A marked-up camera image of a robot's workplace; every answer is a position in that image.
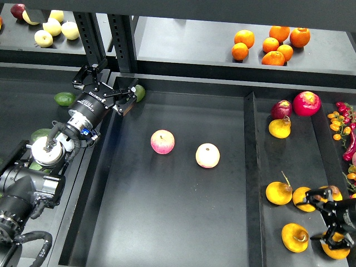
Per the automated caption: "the dark red apple shelf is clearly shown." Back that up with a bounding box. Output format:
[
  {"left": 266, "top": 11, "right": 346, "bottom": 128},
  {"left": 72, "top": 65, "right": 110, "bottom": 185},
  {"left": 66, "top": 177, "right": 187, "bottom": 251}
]
[{"left": 10, "top": 3, "right": 25, "bottom": 20}]

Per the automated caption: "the orange top right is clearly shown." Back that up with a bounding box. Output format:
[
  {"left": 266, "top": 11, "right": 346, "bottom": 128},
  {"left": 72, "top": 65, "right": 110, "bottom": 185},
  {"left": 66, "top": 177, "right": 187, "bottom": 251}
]
[{"left": 289, "top": 27, "right": 311, "bottom": 48}]

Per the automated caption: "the small orange centre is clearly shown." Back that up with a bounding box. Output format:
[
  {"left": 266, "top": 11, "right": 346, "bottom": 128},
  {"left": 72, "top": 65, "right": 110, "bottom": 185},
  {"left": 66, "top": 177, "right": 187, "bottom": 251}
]
[{"left": 262, "top": 37, "right": 280, "bottom": 53}]

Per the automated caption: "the black centre tray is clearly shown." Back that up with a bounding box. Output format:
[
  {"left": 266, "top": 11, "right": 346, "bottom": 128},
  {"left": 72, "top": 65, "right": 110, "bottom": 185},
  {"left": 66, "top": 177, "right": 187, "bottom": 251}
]
[{"left": 48, "top": 72, "right": 265, "bottom": 267}]

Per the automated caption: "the orange lower left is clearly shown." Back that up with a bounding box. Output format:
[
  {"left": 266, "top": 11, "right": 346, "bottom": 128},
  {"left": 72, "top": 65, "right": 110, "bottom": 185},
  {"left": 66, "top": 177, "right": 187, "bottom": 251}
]
[{"left": 231, "top": 42, "right": 249, "bottom": 61}]

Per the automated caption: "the black shelf upright post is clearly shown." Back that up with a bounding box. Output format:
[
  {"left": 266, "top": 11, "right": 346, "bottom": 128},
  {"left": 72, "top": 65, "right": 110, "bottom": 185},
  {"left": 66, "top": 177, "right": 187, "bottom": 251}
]
[{"left": 73, "top": 12, "right": 138, "bottom": 73}]

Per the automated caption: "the small orange right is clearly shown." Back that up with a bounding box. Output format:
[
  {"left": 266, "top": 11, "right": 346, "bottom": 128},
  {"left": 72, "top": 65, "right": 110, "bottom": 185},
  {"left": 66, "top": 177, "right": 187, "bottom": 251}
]
[{"left": 277, "top": 44, "right": 294, "bottom": 62}]

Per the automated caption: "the dark red apple right tray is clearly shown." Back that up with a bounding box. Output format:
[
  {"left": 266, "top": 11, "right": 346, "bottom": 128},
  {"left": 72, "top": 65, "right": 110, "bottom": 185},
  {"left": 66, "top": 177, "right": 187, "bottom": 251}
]
[{"left": 271, "top": 100, "right": 293, "bottom": 120}]

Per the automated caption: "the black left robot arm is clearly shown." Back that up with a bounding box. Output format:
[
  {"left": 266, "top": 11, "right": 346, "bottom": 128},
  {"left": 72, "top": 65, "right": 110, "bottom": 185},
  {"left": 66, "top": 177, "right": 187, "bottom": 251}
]
[{"left": 1, "top": 61, "right": 138, "bottom": 266}]

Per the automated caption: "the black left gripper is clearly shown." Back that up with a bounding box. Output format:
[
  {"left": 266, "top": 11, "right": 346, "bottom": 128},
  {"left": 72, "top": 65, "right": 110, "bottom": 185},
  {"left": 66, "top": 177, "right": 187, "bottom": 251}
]
[{"left": 68, "top": 58, "right": 139, "bottom": 128}]

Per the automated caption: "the red pink apple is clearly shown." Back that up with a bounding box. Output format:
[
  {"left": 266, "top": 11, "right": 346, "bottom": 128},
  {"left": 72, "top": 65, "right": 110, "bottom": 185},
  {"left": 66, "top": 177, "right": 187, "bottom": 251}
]
[{"left": 150, "top": 129, "right": 175, "bottom": 155}]

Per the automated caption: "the yellow apple partly hidden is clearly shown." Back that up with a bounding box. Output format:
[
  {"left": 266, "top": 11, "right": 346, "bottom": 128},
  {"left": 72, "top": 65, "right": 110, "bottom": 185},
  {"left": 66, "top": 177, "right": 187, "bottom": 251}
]
[{"left": 22, "top": 10, "right": 39, "bottom": 26}]

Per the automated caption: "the bright red apple right tray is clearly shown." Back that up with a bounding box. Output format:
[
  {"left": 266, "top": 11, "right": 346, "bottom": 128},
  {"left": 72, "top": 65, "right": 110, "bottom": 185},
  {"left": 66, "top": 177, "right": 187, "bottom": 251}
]
[{"left": 292, "top": 91, "right": 322, "bottom": 116}]

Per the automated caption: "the green avocado tray corner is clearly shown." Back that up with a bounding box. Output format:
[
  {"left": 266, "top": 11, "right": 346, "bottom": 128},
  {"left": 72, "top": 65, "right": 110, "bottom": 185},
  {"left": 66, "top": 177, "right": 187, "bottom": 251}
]
[{"left": 135, "top": 85, "right": 146, "bottom": 102}]

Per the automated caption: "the orange front bottom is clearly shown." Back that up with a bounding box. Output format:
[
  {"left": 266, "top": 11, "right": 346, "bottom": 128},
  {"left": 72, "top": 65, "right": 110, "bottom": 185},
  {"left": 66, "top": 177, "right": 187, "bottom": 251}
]
[{"left": 261, "top": 51, "right": 285, "bottom": 66}]

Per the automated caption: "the cherry tomato and chili bunch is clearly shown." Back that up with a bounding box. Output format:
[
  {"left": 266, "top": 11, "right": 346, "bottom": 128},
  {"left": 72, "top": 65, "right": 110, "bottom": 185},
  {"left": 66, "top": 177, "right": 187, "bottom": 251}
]
[{"left": 327, "top": 101, "right": 355, "bottom": 198}]

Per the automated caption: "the orange top middle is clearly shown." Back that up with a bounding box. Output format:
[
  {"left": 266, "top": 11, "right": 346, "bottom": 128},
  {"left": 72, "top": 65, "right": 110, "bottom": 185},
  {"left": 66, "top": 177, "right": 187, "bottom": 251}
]
[{"left": 269, "top": 26, "right": 290, "bottom": 43}]

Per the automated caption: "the orange top left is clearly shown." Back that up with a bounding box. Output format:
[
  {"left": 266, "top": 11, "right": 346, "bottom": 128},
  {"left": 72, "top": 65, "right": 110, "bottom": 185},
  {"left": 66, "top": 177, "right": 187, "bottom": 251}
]
[{"left": 234, "top": 29, "right": 255, "bottom": 49}]

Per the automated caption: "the small orange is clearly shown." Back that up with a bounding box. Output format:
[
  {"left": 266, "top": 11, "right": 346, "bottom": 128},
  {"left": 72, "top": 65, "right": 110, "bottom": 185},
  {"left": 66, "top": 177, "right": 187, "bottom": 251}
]
[
  {"left": 277, "top": 44, "right": 294, "bottom": 62},
  {"left": 262, "top": 37, "right": 280, "bottom": 53}
]

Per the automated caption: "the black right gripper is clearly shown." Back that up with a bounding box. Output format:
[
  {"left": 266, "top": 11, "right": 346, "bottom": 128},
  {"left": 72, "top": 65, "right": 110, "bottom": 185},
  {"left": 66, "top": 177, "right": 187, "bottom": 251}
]
[{"left": 303, "top": 188, "right": 355, "bottom": 249}]

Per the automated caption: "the yellow pear upper right tray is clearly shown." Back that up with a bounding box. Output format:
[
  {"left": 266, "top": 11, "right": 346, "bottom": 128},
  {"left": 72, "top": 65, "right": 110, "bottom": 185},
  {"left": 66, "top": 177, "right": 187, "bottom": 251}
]
[{"left": 268, "top": 116, "right": 291, "bottom": 139}]

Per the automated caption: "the pale yellow apple front left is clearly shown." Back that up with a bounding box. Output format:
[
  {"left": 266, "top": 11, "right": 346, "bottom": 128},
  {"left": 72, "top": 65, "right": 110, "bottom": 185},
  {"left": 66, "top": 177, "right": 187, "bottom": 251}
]
[{"left": 34, "top": 30, "right": 53, "bottom": 48}]

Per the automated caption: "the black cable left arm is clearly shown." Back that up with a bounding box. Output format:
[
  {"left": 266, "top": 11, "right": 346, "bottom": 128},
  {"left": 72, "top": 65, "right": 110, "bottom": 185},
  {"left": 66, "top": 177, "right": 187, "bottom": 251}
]
[{"left": 15, "top": 230, "right": 53, "bottom": 267}]

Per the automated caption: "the pale yellow apple middle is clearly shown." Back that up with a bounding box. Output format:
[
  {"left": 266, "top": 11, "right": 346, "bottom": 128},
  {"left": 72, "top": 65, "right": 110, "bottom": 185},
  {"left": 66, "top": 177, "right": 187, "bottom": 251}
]
[{"left": 42, "top": 18, "right": 62, "bottom": 36}]

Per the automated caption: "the pale yellow apple back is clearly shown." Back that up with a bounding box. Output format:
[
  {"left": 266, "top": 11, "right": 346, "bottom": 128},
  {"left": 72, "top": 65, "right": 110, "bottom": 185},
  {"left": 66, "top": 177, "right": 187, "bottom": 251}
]
[{"left": 50, "top": 9, "right": 64, "bottom": 23}]

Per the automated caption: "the pale yellow pink apple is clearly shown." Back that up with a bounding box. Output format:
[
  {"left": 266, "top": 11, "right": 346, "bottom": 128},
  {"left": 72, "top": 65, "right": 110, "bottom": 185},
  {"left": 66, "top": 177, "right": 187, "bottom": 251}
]
[{"left": 195, "top": 143, "right": 220, "bottom": 169}]

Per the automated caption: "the pale yellow apple right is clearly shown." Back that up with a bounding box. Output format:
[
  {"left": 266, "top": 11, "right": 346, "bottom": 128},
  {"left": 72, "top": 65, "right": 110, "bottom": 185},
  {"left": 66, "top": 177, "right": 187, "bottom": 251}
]
[{"left": 61, "top": 21, "right": 80, "bottom": 41}]

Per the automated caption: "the green avocado cluster lower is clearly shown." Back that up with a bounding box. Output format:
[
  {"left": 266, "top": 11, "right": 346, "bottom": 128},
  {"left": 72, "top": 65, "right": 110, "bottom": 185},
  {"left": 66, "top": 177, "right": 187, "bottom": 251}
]
[{"left": 28, "top": 161, "right": 51, "bottom": 173}]

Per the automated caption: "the yellow pear with long stem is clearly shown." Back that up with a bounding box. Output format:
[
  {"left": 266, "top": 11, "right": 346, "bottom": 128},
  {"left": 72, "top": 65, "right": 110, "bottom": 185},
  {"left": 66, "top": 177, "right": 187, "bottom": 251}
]
[{"left": 265, "top": 171, "right": 293, "bottom": 205}]

